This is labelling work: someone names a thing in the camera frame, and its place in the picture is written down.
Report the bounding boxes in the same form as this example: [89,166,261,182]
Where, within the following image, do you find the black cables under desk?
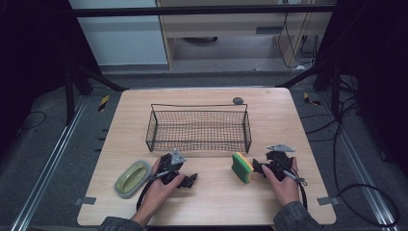
[276,12,319,70]

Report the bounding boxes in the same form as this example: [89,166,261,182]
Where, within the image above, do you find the black metal stand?
[276,61,359,120]
[63,61,129,127]

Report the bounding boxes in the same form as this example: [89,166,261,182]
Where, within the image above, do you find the yellow and black tape strip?
[303,91,321,107]
[97,93,111,113]

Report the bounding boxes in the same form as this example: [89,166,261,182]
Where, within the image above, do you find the right hand-held gripper cable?
[274,156,309,212]

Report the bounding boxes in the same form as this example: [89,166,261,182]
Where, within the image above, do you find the yellow and green sponge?
[231,151,255,185]

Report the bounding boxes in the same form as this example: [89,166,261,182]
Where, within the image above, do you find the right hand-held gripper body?
[261,142,296,183]

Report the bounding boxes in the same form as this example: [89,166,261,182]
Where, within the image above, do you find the thin black floor cable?
[17,111,48,131]

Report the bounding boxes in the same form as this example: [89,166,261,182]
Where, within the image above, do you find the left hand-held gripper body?
[158,148,188,188]

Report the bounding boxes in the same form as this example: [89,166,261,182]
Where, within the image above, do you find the black horizontal bar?
[72,4,337,18]

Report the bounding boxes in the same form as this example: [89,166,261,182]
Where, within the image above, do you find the white cabinet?
[68,0,169,67]

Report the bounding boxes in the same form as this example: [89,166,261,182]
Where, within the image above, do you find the left hand-held gripper cable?
[136,169,171,212]

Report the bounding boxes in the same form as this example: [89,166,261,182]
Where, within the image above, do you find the black looped floor cable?
[332,95,401,228]

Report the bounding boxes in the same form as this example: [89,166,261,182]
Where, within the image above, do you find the black wire mesh basket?
[145,102,253,154]

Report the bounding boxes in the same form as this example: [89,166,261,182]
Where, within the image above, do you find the hand-held gripper cable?
[136,169,171,212]
[274,156,309,212]

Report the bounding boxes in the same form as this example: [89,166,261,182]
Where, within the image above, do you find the aluminium floor rail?
[9,95,89,231]
[317,92,402,231]

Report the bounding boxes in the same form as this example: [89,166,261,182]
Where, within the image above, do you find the person's right hand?
[261,157,301,207]

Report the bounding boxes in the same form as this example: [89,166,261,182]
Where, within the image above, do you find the person's left hand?
[130,157,187,228]

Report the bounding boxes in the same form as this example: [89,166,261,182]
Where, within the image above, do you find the grey tape piece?
[317,196,341,207]
[73,196,97,206]

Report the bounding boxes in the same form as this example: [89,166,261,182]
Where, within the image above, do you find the light wooden desk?
[156,0,337,70]

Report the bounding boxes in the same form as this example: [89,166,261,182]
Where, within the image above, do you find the green and grey soap dish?
[114,159,153,200]

